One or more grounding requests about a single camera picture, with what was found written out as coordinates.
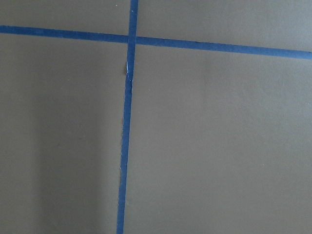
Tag crossing blue tape strip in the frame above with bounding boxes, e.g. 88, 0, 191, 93
0, 25, 312, 60

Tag long blue tape strip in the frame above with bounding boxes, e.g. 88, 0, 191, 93
116, 0, 138, 234

